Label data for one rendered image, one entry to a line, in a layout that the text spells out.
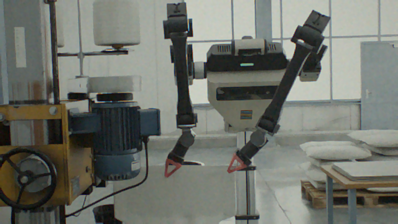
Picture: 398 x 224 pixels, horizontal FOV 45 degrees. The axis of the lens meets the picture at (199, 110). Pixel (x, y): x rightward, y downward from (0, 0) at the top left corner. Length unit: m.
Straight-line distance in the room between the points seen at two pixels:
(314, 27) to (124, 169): 0.84
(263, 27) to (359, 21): 2.06
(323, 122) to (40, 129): 9.01
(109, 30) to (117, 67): 8.39
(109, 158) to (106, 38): 0.42
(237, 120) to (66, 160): 1.11
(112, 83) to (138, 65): 8.48
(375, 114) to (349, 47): 1.48
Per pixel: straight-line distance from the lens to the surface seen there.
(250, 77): 2.24
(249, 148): 1.88
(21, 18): 1.53
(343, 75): 10.29
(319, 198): 5.29
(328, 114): 10.24
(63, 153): 1.50
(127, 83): 1.50
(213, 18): 9.95
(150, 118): 1.57
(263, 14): 9.59
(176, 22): 1.73
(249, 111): 2.34
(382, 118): 10.52
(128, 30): 1.66
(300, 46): 1.79
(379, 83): 10.47
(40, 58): 1.51
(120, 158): 1.52
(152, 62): 9.94
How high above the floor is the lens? 1.39
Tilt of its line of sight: 4 degrees down
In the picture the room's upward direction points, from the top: 2 degrees counter-clockwise
